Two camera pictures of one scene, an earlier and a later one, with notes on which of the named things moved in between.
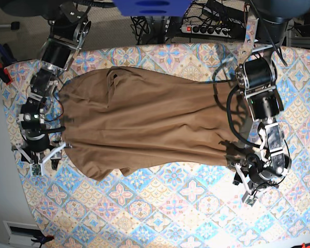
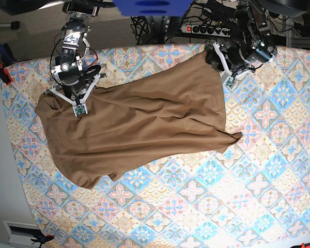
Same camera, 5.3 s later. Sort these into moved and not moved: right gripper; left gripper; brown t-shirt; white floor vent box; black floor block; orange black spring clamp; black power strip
Moved: right gripper; brown t-shirt; left gripper
Not moved: black floor block; black power strip; white floor vent box; orange black spring clamp
